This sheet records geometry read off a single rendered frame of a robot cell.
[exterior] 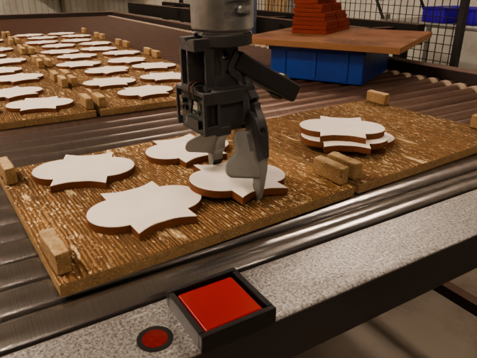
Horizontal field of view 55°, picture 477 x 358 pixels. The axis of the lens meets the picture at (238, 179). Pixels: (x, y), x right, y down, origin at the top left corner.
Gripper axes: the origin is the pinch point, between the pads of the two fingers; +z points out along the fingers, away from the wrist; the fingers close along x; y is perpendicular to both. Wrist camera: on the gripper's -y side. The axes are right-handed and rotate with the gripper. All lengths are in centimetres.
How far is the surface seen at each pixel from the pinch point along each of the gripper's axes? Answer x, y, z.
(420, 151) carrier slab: 5.7, -33.8, 1.7
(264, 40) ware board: -68, -56, -7
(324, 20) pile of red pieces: -67, -81, -11
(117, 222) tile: 2.6, 18.8, -0.4
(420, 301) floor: -34, -113, 97
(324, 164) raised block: 4.7, -11.9, -0.9
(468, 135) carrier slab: 5.1, -49.0, 2.0
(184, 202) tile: 2.2, 9.8, -0.2
